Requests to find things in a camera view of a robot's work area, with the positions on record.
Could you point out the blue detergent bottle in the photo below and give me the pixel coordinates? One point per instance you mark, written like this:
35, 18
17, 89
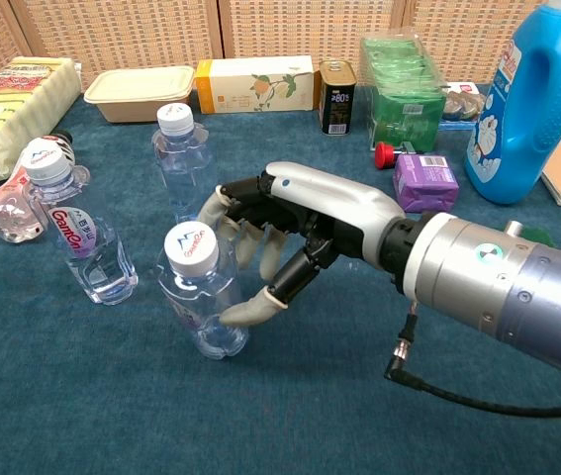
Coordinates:
507, 148

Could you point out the small snack pack red label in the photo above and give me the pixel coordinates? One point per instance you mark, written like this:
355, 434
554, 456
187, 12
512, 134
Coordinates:
463, 101

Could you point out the beige lidded food container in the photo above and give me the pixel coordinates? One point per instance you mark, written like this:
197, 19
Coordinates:
136, 94

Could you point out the black and gold tin can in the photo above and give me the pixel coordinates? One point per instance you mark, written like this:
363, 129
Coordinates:
337, 104

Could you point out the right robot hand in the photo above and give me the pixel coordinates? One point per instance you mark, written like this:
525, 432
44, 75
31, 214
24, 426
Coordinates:
329, 198

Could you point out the clear unlabelled water bottle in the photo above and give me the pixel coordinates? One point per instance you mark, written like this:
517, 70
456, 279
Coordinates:
181, 158

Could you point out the woven wooden folding screen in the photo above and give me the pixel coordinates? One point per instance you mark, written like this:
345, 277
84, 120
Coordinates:
309, 25

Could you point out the red round cap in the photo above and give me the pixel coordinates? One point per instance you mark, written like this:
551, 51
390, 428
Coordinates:
385, 156

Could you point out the pink bottle with striped cap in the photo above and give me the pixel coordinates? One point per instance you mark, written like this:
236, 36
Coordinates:
5, 213

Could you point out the clear box of green packets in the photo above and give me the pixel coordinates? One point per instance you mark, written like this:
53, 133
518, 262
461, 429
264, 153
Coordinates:
403, 99

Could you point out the clear Ganten labelled water bottle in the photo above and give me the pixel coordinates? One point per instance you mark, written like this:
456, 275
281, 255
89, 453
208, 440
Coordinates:
97, 262
193, 247

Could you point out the purple wrapped packet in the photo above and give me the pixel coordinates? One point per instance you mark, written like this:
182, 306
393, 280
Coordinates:
426, 183

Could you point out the white orange carton box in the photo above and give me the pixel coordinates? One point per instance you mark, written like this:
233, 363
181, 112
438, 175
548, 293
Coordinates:
255, 84

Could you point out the yellow cloth pack in plastic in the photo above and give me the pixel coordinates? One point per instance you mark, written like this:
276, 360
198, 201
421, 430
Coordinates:
13, 109

